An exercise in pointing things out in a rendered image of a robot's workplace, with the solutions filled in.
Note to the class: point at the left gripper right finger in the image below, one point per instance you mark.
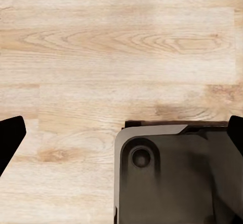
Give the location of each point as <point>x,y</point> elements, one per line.
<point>235,132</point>

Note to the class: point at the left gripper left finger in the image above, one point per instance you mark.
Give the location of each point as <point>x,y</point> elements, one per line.
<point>12,132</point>

